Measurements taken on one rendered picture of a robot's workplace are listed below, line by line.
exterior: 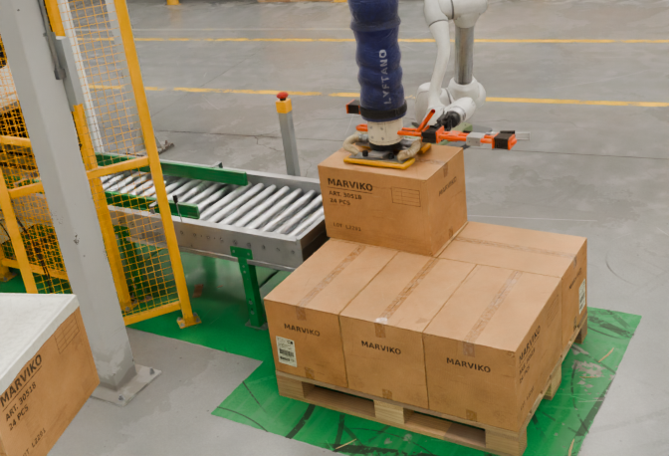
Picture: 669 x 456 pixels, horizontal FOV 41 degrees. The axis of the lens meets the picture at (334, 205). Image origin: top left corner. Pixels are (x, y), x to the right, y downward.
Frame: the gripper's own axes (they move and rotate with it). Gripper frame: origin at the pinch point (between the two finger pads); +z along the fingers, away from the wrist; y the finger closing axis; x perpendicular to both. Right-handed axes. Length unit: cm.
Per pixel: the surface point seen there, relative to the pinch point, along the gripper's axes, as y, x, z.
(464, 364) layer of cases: 65, -44, 82
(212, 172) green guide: 47, 158, -21
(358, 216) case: 39, 35, 20
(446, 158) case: 13.8, -3.0, -3.6
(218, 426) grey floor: 108, 68, 112
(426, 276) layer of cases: 53, -9, 39
